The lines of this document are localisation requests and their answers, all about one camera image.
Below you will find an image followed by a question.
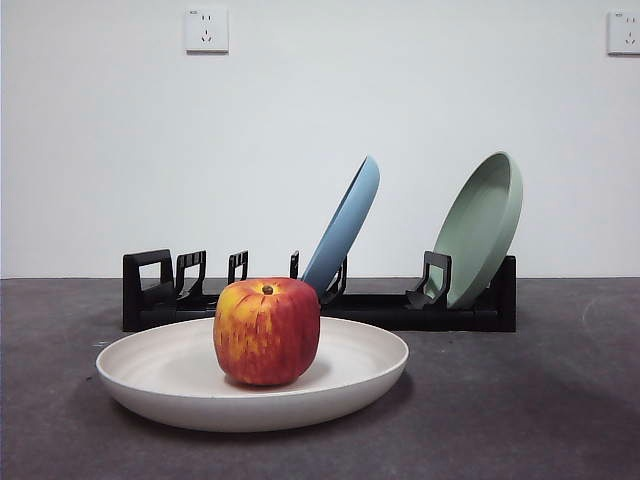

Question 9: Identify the red yellow apple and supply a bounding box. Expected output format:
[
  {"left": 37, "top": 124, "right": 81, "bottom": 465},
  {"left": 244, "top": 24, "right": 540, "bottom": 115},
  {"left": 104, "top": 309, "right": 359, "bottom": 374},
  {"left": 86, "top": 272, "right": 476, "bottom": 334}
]
[{"left": 213, "top": 277, "right": 322, "bottom": 387}]

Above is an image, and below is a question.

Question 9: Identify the cream yellow round plate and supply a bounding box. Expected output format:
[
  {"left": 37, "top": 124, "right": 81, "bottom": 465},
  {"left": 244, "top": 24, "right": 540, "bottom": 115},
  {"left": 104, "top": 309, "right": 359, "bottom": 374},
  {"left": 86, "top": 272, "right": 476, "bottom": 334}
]
[{"left": 95, "top": 314, "right": 410, "bottom": 434}]

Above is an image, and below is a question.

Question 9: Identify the blue round plate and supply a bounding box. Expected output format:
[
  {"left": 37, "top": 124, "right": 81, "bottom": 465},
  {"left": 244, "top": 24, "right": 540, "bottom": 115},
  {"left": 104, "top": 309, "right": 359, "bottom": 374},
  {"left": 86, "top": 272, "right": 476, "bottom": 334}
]
[{"left": 301, "top": 153, "right": 381, "bottom": 296}]

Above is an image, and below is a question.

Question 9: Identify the black plastic plate rack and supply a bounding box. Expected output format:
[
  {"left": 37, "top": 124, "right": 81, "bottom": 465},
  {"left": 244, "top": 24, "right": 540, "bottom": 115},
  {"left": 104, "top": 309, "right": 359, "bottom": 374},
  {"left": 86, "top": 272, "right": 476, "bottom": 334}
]
[{"left": 122, "top": 248, "right": 518, "bottom": 333}]

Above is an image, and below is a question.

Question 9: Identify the green round plate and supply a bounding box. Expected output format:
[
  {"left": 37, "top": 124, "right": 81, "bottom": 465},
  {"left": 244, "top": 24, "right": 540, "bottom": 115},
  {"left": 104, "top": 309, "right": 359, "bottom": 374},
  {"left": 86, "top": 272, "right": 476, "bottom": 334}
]
[{"left": 432, "top": 150, "right": 525, "bottom": 309}]

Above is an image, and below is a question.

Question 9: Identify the white wall socket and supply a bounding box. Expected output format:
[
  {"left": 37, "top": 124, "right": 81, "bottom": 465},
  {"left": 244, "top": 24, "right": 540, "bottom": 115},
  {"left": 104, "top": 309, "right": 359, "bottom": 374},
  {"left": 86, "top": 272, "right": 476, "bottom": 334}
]
[
  {"left": 185, "top": 5, "right": 230, "bottom": 54},
  {"left": 607, "top": 10, "right": 640, "bottom": 55}
]

